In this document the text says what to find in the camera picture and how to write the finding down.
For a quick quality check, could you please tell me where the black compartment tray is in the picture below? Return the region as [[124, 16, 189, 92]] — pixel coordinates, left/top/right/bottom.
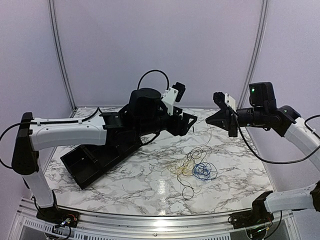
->
[[60, 139, 143, 190]]

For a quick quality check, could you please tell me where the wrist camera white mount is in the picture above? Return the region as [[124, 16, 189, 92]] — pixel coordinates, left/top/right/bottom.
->
[[161, 82, 186, 116], [213, 92, 237, 112]]

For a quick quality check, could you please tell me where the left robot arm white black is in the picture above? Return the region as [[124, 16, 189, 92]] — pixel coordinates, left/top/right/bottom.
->
[[11, 85, 198, 211]]

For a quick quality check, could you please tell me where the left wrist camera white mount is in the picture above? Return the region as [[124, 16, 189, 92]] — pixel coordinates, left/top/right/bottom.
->
[[161, 82, 186, 116]]

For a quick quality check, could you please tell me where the left aluminium corner post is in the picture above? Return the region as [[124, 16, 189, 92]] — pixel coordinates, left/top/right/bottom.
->
[[47, 0, 77, 112]]

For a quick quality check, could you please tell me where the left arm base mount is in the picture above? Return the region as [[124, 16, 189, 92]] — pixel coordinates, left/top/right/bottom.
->
[[36, 206, 80, 228]]

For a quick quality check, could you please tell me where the aluminium front frame rail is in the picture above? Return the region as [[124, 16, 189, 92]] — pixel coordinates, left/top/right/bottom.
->
[[7, 198, 301, 240]]

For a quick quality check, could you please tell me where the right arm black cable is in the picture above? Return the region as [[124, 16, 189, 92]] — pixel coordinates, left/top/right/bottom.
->
[[233, 109, 320, 165]]

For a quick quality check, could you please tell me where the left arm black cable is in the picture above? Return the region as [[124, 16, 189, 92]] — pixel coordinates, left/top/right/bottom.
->
[[0, 69, 171, 170]]

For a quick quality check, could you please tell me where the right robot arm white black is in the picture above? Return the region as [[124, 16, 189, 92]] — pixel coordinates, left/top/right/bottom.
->
[[205, 82, 320, 213]]

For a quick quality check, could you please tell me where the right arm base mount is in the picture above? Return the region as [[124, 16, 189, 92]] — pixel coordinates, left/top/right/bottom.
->
[[227, 191, 274, 229]]

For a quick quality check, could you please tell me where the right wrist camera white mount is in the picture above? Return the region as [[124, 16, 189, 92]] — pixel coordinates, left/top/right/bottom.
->
[[213, 92, 237, 112]]

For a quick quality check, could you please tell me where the blue cable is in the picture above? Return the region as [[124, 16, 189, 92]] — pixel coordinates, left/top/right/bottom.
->
[[192, 161, 219, 182]]

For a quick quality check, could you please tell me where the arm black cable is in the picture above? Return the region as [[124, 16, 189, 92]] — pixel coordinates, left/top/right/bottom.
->
[[233, 109, 320, 165], [0, 69, 171, 170]]

